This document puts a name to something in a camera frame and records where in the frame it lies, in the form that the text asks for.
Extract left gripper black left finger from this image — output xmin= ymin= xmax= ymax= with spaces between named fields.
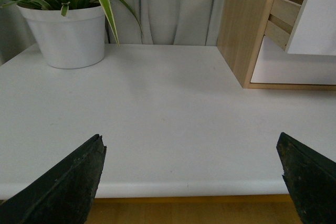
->
xmin=1 ymin=134 xmax=107 ymax=223

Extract white plastic flower pot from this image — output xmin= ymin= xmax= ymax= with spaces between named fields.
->
xmin=18 ymin=6 xmax=105 ymax=69

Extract grey curtain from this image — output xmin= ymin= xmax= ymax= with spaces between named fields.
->
xmin=1 ymin=0 xmax=224 ymax=50

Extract white drawer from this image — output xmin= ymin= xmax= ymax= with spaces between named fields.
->
xmin=264 ymin=0 xmax=336 ymax=56
xmin=251 ymin=36 xmax=335 ymax=85

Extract light wooden drawer cabinet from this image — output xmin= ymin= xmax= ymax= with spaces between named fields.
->
xmin=217 ymin=0 xmax=335 ymax=90

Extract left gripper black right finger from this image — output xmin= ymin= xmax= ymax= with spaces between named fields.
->
xmin=276 ymin=132 xmax=335 ymax=223

